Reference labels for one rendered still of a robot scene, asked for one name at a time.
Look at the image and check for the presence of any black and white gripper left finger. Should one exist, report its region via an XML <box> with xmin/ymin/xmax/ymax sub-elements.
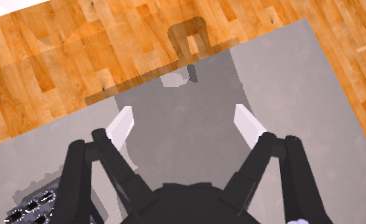
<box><xmin>48</xmin><ymin>106</ymin><xmax>174</xmax><ymax>224</ymax></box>

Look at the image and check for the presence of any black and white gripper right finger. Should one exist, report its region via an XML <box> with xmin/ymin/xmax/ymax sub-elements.
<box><xmin>204</xmin><ymin>104</ymin><xmax>333</xmax><ymax>224</ymax></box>

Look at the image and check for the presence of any dark grey knob box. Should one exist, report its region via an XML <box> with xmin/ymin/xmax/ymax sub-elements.
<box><xmin>5</xmin><ymin>181</ymin><xmax>105</xmax><ymax>224</ymax></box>

